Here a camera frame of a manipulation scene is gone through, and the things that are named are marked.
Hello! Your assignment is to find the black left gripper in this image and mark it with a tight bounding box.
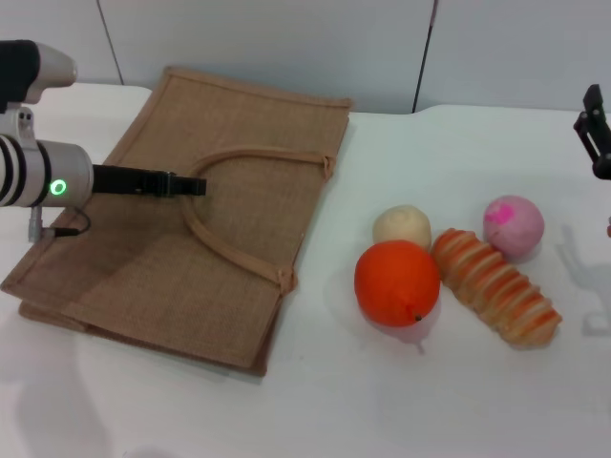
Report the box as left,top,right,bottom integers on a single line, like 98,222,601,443
92,164,207,198

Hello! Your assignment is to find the brown jute handbag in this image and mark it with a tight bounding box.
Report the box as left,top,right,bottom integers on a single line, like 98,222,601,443
0,65,353,378

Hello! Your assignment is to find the long ridged bread loaf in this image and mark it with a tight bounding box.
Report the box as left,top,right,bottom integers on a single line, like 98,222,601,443
431,227,563,345

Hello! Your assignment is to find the round beige bun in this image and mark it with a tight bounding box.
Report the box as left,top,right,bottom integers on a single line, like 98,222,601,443
371,203,433,252

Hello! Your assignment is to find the orange fruit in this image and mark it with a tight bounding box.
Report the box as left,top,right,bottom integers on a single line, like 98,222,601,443
353,239,441,355

